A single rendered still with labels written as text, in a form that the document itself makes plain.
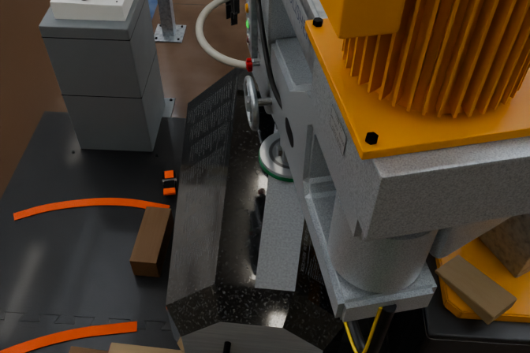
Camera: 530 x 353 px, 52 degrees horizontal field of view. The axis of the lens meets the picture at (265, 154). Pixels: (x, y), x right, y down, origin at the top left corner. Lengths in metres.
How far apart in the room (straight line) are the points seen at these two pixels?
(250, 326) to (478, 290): 0.64
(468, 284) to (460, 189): 0.97
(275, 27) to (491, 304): 0.94
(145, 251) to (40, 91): 1.49
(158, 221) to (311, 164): 1.50
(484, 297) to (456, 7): 1.17
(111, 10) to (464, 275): 1.78
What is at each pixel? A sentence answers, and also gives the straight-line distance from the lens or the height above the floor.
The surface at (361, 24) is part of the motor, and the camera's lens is 0.59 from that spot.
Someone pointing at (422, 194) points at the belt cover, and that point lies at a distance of 0.70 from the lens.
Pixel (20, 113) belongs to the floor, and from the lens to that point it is 3.50.
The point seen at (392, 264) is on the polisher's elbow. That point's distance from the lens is 0.99.
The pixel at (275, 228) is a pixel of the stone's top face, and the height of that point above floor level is 0.82.
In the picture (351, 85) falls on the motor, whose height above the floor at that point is 1.72.
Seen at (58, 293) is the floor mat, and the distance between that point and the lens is 2.62.
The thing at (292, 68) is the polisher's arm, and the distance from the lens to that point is 1.28.
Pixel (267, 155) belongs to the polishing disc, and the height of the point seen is 0.85.
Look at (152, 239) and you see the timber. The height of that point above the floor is 0.13.
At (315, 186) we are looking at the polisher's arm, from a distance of 1.21.
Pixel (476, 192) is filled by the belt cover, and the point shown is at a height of 1.64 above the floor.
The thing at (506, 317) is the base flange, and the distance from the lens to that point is 1.72.
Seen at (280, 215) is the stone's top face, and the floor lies 0.82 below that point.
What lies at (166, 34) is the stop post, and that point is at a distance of 3.84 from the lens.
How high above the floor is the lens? 2.18
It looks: 47 degrees down
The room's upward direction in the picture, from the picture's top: 1 degrees clockwise
